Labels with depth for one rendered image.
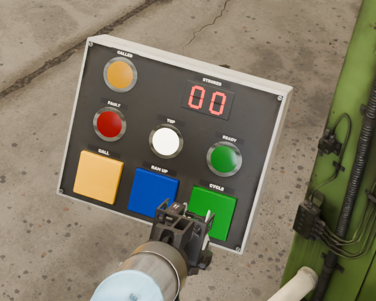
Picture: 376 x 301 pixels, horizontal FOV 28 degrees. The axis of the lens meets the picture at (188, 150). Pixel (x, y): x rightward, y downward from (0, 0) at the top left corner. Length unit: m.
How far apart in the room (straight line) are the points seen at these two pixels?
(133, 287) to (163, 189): 0.45
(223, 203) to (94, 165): 0.23
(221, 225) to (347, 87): 0.33
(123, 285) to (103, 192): 0.48
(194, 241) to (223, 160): 0.25
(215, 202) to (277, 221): 1.36
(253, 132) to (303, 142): 1.68
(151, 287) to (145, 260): 0.05
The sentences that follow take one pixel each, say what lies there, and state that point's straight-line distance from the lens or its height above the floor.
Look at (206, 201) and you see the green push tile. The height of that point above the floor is 1.03.
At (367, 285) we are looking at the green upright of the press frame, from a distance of 1.57.
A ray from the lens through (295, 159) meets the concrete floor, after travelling 2.79.
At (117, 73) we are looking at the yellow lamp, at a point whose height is 1.17.
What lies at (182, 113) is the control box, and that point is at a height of 1.13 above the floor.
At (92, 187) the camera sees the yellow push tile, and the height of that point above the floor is 1.00.
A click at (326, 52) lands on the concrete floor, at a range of 3.32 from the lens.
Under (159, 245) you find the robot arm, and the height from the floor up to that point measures 1.22.
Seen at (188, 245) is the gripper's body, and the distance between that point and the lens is 0.99.
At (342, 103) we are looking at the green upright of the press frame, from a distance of 1.34.
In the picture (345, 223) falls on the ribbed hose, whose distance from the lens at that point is 1.47.
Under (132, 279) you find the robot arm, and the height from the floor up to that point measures 1.27.
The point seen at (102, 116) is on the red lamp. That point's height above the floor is 1.10.
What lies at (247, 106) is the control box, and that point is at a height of 1.17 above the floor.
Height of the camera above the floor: 1.94
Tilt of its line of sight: 45 degrees down
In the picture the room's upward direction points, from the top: 6 degrees clockwise
